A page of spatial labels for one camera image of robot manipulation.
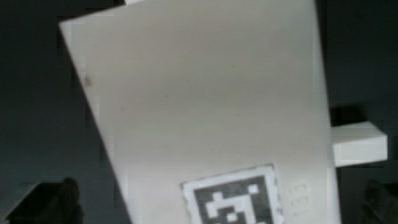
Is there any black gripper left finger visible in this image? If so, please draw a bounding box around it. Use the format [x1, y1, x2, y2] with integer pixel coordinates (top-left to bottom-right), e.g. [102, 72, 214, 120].
[2, 178, 84, 224]

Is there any white cabinet body box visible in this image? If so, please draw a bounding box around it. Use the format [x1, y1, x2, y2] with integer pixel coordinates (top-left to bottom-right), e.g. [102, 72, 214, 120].
[331, 121, 388, 168]

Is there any white cabinet top block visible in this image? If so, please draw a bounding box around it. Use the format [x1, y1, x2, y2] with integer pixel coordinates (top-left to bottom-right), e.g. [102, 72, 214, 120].
[59, 0, 342, 224]

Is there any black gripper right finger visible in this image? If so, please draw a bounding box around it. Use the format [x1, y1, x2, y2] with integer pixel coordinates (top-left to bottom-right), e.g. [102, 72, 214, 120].
[361, 180, 398, 224]

